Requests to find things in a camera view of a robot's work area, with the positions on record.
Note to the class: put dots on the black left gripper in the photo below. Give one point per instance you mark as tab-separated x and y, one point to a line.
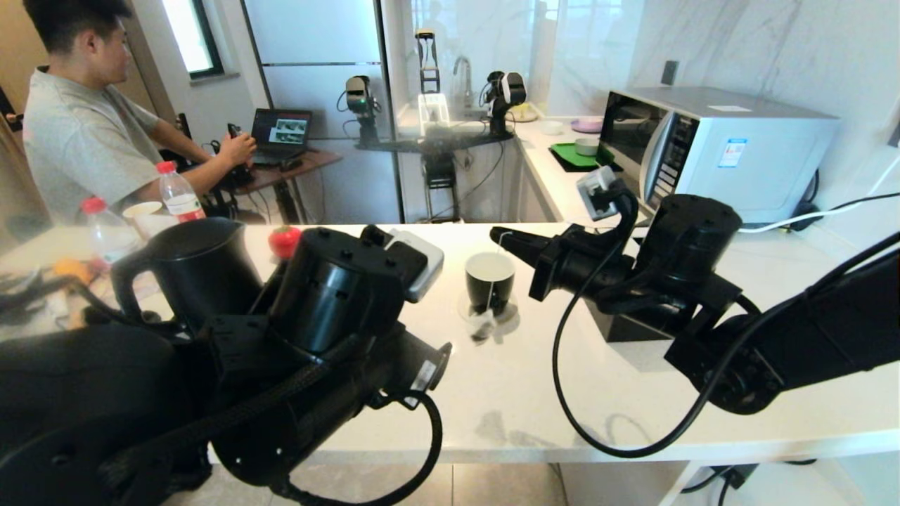
408	372

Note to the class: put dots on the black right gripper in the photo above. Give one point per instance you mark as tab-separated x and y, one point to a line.
583	263

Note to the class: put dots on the black electric kettle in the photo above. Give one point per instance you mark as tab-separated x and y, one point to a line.
204	274

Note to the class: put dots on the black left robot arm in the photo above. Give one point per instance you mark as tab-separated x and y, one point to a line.
140	422

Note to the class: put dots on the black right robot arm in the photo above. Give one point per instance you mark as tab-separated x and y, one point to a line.
808	337

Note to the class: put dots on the black cup white inside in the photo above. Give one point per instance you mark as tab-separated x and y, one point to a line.
490	281

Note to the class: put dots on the round clear coaster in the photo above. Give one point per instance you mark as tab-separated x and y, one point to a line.
508	320

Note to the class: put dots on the green tray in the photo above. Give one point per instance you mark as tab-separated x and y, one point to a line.
569	157

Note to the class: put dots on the small grey bowl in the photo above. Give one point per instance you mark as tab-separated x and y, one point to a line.
585	147

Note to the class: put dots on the small white bowl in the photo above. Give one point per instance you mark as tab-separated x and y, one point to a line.
552	128

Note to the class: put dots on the round wooden board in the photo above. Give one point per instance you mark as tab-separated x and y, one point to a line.
531	118

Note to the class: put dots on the black tissue box white lid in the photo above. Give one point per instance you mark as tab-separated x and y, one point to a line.
626	327

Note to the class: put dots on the purple plate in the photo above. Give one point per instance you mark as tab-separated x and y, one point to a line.
586	126

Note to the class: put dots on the small yellow bowl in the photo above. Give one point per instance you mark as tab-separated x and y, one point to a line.
524	109

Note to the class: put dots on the red tomato shaped timer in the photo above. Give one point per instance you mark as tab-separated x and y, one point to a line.
283	242

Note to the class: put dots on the chrome faucet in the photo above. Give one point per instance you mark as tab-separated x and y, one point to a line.
465	70

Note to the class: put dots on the brown wooden desk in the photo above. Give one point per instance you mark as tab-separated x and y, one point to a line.
302	166

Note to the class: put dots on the black computer mouse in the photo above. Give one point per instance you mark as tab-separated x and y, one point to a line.
290	165

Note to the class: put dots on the silver microwave oven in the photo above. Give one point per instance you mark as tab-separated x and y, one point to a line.
759	154

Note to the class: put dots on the black laptop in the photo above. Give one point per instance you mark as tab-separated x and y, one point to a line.
283	131

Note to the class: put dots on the plastic water bottle red cap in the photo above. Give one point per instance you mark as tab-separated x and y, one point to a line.
105	232
180	199

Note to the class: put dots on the steel refrigerator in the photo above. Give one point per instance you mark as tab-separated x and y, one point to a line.
316	42

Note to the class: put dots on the white paper cup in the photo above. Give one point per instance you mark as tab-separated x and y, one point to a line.
144	213

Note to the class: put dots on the window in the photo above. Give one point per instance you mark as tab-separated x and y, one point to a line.
186	35

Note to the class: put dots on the dark clutter pile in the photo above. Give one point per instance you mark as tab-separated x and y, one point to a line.
21	288

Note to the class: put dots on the person in grey t-shirt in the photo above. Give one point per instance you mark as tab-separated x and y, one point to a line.
84	133

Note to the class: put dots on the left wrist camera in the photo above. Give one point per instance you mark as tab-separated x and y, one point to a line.
422	267

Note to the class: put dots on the black camera with green light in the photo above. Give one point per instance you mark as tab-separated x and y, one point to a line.
357	93

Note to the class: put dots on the black wall socket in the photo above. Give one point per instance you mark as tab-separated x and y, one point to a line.
668	74

